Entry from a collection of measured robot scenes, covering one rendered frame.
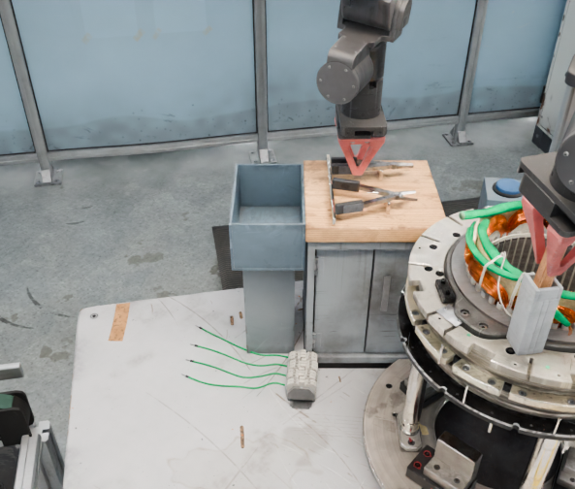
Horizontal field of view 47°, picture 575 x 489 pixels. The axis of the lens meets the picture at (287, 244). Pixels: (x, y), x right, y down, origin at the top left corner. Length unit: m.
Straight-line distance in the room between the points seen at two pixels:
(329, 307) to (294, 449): 0.22
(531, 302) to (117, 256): 2.15
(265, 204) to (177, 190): 1.93
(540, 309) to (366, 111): 0.40
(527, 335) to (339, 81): 0.38
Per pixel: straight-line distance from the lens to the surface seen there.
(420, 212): 0.97
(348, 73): 0.85
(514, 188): 1.10
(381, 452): 0.99
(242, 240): 0.95
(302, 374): 1.05
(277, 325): 1.09
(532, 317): 0.70
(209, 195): 2.97
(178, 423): 1.05
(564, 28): 3.33
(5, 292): 2.64
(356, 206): 0.92
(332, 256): 0.96
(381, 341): 1.09
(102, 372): 1.15
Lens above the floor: 1.60
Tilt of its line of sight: 37 degrees down
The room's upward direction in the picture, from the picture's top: straight up
